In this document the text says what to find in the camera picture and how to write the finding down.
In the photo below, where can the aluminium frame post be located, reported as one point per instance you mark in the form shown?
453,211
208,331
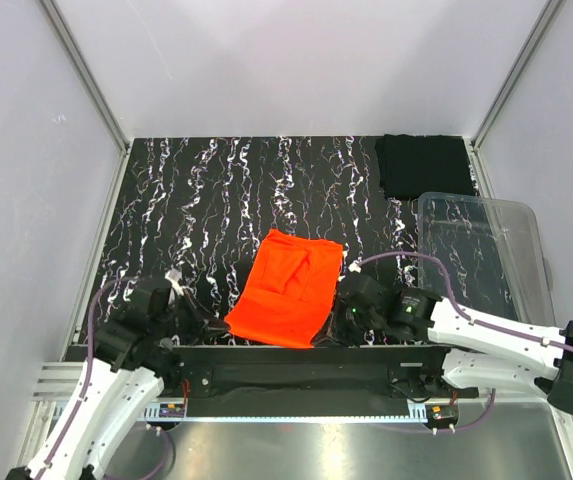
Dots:
66,38
536,36

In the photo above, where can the right orange connector block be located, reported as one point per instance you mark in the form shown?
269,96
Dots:
440,412

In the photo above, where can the slotted cable duct rail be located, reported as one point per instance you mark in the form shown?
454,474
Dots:
391,412

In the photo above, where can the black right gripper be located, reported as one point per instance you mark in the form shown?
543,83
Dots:
337,331

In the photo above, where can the left aluminium frame post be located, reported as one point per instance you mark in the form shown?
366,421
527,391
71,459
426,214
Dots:
66,38

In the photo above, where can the right aluminium frame post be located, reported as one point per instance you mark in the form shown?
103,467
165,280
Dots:
536,36

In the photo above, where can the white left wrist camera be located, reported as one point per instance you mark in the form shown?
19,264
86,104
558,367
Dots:
173,276

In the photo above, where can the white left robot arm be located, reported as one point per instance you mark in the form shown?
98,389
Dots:
130,361

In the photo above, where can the left orange connector block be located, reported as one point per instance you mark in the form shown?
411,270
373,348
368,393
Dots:
172,410

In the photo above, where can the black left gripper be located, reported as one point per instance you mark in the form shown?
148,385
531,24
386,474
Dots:
203,324

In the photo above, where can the folded black t shirt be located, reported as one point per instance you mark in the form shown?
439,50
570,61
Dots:
410,166

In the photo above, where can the orange t shirt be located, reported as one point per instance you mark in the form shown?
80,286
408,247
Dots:
289,292

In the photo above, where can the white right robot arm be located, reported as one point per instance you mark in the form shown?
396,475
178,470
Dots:
485,351

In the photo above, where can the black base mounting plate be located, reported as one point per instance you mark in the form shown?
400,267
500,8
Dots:
238,375

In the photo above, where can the clear plastic bin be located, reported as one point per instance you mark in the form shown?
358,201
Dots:
492,253

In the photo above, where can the orange connector block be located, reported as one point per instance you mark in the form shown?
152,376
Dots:
440,412
172,410

